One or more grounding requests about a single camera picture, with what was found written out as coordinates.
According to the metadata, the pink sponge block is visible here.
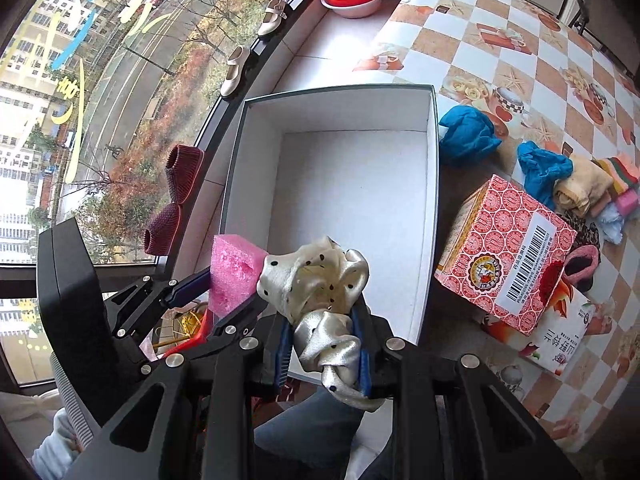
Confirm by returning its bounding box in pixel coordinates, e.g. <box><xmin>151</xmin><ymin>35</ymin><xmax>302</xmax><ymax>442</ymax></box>
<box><xmin>208</xmin><ymin>234</ymin><xmax>268</xmax><ymax>318</ymax></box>

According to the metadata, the white polka dot scrunchie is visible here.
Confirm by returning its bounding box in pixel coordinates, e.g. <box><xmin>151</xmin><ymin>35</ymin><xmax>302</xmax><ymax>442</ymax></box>
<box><xmin>256</xmin><ymin>236</ymin><xmax>383</xmax><ymax>412</ymax></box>

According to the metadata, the pink and black sock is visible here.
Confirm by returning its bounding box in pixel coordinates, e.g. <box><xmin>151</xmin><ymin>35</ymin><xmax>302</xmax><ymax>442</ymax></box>
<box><xmin>562</xmin><ymin>245</ymin><xmax>601</xmax><ymax>294</ymax></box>

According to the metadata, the leopard print scrunchie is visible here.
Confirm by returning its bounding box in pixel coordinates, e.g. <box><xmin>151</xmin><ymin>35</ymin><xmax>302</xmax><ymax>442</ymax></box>
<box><xmin>558</xmin><ymin>210</ymin><xmax>601</xmax><ymax>262</ymax></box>

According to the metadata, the beige knit sock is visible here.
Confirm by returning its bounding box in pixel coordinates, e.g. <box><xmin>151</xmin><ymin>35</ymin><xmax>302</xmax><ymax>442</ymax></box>
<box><xmin>553</xmin><ymin>154</ymin><xmax>613</xmax><ymax>218</ymax></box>

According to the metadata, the light blue fluffy cloth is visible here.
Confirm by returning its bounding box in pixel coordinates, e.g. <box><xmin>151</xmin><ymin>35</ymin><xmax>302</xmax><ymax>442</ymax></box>
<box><xmin>596</xmin><ymin>203</ymin><xmax>625</xmax><ymax>245</ymax></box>

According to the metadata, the striped pink knit sock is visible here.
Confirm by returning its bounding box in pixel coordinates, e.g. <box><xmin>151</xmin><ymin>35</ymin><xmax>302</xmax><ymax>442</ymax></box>
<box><xmin>591</xmin><ymin>153</ymin><xmax>639</xmax><ymax>218</ymax></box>

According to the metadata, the red stool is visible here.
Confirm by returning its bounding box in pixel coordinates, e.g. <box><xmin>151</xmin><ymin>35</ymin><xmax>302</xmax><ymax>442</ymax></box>
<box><xmin>164</xmin><ymin>309</ymin><xmax>215</xmax><ymax>358</ymax></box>

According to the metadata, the maroon knit slipper lower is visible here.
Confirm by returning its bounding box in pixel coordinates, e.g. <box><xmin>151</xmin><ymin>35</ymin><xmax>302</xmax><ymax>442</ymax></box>
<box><xmin>143</xmin><ymin>203</ymin><xmax>181</xmax><ymax>256</ymax></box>

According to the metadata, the maroon knit slipper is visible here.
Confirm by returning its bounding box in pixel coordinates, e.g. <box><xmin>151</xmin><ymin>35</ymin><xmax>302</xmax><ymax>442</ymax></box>
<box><xmin>143</xmin><ymin>203</ymin><xmax>181</xmax><ymax>256</ymax></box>
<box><xmin>165</xmin><ymin>144</ymin><xmax>204</xmax><ymax>205</ymax></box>

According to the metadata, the maroon knit slipper upper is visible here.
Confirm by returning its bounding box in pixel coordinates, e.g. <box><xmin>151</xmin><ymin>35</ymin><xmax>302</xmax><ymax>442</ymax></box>
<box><xmin>165</xmin><ymin>144</ymin><xmax>204</xmax><ymax>205</ymax></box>

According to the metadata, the red patterned carton box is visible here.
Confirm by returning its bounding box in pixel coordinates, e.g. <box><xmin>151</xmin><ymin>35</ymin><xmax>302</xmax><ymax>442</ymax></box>
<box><xmin>434</xmin><ymin>174</ymin><xmax>576</xmax><ymax>336</ymax></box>

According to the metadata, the white floral package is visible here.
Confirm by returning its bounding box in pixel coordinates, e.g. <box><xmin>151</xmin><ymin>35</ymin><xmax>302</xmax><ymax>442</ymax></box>
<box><xmin>480</xmin><ymin>278</ymin><xmax>596</xmax><ymax>376</ymax></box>

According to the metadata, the grey white storage box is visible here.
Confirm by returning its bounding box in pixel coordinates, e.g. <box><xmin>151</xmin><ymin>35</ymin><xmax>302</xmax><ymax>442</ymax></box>
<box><xmin>221</xmin><ymin>84</ymin><xmax>439</xmax><ymax>343</ymax></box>

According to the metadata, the white shoe near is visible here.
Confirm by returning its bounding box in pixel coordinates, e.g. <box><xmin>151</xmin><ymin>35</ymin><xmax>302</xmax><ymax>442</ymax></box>
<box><xmin>219</xmin><ymin>46</ymin><xmax>250</xmax><ymax>98</ymax></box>

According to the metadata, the white shoe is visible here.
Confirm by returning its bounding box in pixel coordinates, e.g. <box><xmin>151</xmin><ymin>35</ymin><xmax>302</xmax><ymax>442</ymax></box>
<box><xmin>219</xmin><ymin>46</ymin><xmax>250</xmax><ymax>98</ymax></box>
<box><xmin>257</xmin><ymin>0</ymin><xmax>286</xmax><ymax>38</ymax></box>

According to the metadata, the white shoe far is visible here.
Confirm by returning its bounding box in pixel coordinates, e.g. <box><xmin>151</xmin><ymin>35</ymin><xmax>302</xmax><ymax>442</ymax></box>
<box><xmin>257</xmin><ymin>0</ymin><xmax>286</xmax><ymax>38</ymax></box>

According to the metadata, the checkered patterned tablecloth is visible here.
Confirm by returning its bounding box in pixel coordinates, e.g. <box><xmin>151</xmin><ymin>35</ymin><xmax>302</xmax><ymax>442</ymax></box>
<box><xmin>352</xmin><ymin>0</ymin><xmax>639</xmax><ymax>452</ymax></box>

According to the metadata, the metal basin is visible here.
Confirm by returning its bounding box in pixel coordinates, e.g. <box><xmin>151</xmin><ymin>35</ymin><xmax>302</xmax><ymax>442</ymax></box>
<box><xmin>321</xmin><ymin>0</ymin><xmax>383</xmax><ymax>20</ymax></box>

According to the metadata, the folding chair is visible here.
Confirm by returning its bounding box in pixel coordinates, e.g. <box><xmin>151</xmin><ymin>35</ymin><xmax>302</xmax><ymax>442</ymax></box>
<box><xmin>568</xmin><ymin>0</ymin><xmax>604</xmax><ymax>36</ymax></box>

